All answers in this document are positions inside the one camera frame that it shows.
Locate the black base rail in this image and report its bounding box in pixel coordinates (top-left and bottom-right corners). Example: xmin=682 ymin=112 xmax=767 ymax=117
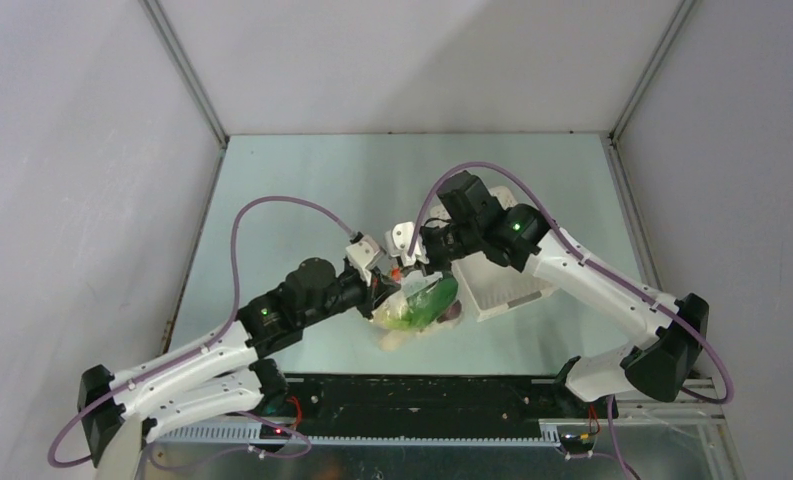
xmin=253 ymin=373 xmax=617 ymax=440

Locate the clear zip top bag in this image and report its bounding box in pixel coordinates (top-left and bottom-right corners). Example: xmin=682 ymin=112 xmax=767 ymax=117
xmin=370 ymin=271 xmax=463 ymax=352

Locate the pale green cabbage leaf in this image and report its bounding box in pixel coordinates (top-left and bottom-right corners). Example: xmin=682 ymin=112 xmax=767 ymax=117
xmin=371 ymin=292 xmax=415 ymax=331

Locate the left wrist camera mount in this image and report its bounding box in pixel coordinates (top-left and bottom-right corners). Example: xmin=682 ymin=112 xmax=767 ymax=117
xmin=345 ymin=232 xmax=383 ymax=286

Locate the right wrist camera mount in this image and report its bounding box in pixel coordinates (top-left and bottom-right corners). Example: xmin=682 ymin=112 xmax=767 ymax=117
xmin=384 ymin=222 xmax=428 ymax=267

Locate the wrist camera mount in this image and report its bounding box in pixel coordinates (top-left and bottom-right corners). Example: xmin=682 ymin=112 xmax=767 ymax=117
xmin=345 ymin=232 xmax=383 ymax=286
xmin=384 ymin=222 xmax=428 ymax=267

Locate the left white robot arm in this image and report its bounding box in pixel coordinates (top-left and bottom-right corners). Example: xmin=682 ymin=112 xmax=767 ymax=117
xmin=77 ymin=258 xmax=401 ymax=466

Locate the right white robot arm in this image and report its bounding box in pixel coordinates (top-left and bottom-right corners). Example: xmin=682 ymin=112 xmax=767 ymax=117
xmin=418 ymin=171 xmax=709 ymax=418

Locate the dark brown mushroom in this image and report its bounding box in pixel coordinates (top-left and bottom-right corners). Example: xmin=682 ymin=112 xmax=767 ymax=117
xmin=436 ymin=300 xmax=463 ymax=324

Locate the green bok choy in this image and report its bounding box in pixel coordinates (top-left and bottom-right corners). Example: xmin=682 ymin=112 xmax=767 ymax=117
xmin=407 ymin=277 xmax=459 ymax=331

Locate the white plastic basket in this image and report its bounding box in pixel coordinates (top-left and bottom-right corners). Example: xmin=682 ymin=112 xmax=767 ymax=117
xmin=423 ymin=176 xmax=553 ymax=322

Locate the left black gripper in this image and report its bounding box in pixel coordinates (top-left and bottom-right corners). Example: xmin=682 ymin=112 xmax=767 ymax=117
xmin=300 ymin=265 xmax=400 ymax=328

